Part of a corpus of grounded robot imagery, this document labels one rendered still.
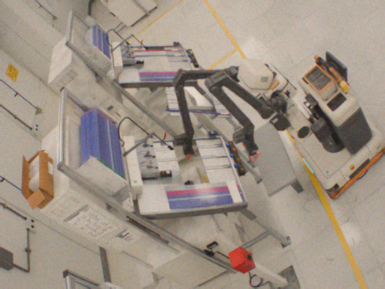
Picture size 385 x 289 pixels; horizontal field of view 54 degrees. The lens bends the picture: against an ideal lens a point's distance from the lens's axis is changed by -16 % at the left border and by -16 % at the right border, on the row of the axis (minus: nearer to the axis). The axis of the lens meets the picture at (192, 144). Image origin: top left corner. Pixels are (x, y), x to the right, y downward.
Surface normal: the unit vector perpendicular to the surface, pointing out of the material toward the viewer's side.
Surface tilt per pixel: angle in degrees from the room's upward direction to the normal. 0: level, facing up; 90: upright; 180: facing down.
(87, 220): 88
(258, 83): 90
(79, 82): 90
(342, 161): 0
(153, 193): 43
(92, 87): 90
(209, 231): 0
